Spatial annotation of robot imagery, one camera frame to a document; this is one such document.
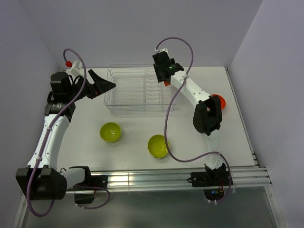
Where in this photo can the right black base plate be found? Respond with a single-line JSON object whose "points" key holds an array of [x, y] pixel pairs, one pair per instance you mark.
{"points": [[202, 178]]}

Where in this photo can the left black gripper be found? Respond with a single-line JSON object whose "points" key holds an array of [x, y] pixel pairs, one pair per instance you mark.
{"points": [[99, 87]]}

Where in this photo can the aluminium mounting rail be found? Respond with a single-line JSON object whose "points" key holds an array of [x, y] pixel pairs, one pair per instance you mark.
{"points": [[176, 179]]}

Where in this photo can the green bowl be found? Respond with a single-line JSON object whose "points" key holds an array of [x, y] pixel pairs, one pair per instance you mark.
{"points": [[157, 146], [110, 132]]}

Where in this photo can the wire dish rack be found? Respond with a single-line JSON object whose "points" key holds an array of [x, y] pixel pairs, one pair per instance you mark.
{"points": [[137, 90]]}

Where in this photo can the orange bowl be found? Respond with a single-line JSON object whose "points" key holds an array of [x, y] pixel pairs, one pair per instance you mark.
{"points": [[166, 83], [222, 101]]}

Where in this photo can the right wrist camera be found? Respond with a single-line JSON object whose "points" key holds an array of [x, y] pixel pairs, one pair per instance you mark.
{"points": [[161, 50]]}

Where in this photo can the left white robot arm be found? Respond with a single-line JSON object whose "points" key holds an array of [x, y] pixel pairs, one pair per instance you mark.
{"points": [[40, 180]]}

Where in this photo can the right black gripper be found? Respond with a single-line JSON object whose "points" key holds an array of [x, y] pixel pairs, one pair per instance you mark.
{"points": [[156, 71]]}

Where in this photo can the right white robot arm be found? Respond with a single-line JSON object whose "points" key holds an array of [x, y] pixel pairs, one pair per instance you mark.
{"points": [[207, 115]]}

